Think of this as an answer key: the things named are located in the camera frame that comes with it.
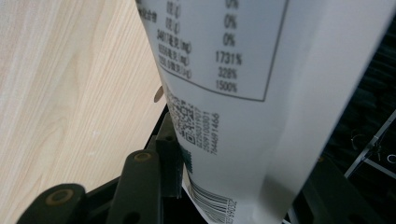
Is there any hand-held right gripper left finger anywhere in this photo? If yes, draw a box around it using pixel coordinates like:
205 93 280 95
106 138 185 224

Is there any silver metal stand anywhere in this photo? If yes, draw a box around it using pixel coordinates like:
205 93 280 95
343 109 396 180

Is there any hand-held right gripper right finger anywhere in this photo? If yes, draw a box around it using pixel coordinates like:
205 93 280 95
292 154 389 224

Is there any blue and white plastic pouch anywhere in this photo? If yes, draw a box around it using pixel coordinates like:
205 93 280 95
134 0 396 224

